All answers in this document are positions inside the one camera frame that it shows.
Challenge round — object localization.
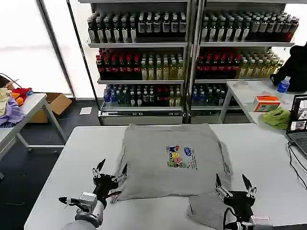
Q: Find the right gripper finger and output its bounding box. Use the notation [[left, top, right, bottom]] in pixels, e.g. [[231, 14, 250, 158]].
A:
[[241, 173, 258, 199], [215, 173, 233, 198]]

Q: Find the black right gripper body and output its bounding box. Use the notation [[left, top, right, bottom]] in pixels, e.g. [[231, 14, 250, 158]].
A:
[[223, 190, 256, 218]]

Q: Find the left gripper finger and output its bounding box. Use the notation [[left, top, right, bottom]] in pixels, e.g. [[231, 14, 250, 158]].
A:
[[92, 158, 106, 179], [112, 163, 128, 184]]

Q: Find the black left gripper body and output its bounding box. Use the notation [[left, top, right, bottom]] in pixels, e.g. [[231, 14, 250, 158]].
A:
[[92, 173, 122, 200]]

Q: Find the grey printed t-shirt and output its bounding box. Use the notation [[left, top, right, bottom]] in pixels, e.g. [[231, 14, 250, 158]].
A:
[[114, 123, 235, 230]]

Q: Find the green cloth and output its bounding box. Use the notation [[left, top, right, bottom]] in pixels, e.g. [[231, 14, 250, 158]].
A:
[[260, 106, 292, 130]]

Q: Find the brown cardboard box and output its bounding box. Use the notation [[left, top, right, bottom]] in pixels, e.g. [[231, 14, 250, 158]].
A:
[[28, 92, 73, 124]]

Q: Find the dark grey laptop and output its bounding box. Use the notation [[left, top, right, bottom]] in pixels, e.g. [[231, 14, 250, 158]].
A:
[[285, 93, 307, 159]]

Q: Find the orange and white box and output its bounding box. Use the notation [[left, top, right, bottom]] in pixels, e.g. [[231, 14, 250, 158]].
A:
[[253, 95, 282, 113]]

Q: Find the white side table with clothes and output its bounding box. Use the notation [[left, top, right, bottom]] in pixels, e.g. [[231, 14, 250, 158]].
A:
[[0, 92, 67, 161]]

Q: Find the purple cloth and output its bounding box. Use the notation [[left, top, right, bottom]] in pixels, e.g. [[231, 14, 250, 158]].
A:
[[0, 95, 26, 128]]

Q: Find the blue water bottle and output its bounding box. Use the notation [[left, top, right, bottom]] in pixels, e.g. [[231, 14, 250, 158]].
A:
[[276, 76, 292, 94]]

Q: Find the red cloth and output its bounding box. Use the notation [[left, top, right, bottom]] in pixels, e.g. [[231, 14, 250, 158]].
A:
[[12, 87, 33, 102]]

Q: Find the orange cloth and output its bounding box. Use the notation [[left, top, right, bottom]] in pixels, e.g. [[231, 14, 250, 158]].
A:
[[12, 92, 25, 106]]

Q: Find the shelf of bottles with pole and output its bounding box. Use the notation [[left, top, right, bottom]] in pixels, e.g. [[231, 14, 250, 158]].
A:
[[79, 0, 193, 126]]

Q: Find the pale yellow cloth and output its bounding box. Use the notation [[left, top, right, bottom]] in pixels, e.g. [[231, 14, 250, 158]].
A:
[[0, 87, 12, 117]]

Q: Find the black bag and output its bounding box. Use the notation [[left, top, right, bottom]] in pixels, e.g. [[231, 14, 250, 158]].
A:
[[270, 41, 307, 92]]

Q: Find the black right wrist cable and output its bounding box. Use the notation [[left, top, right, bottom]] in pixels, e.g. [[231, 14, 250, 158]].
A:
[[222, 207, 242, 230]]

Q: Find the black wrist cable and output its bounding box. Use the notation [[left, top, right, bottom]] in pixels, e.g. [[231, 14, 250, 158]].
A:
[[58, 196, 83, 211], [222, 207, 242, 230]]

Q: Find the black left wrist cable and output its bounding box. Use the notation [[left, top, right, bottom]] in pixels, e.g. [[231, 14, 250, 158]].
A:
[[58, 196, 83, 211]]

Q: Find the black laptop cable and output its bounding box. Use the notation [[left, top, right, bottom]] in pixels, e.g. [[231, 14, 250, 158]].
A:
[[287, 140, 307, 190]]

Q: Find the thin black cable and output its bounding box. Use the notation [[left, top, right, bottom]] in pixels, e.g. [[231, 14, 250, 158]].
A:
[[0, 73, 22, 90]]

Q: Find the grey window frame post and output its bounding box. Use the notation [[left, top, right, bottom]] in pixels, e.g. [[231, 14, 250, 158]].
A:
[[35, 0, 77, 99]]

